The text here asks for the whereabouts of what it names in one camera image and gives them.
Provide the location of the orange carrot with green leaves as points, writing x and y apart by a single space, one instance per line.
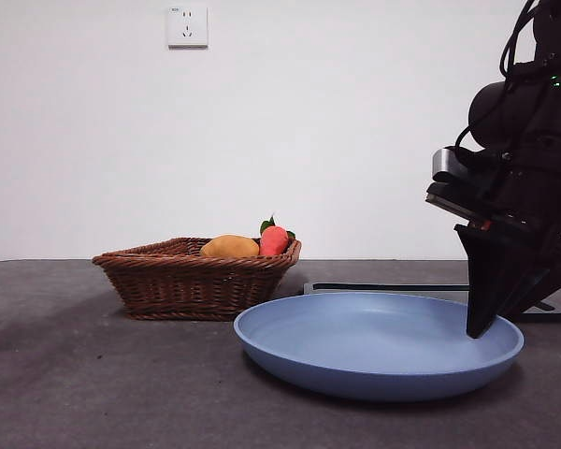
273 241

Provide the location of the black rectangular tray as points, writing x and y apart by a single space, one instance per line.
378 286

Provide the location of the white wall power socket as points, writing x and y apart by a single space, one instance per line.
188 27

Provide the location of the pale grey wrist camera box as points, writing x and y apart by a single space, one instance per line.
444 161

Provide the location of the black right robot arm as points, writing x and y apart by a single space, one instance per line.
505 112

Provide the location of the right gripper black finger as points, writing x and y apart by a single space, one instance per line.
491 271
555 267

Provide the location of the brown wicker basket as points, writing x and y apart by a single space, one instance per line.
191 285

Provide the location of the blue round plate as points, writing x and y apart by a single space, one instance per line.
355 346

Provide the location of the yellow-brown potato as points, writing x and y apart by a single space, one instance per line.
229 246

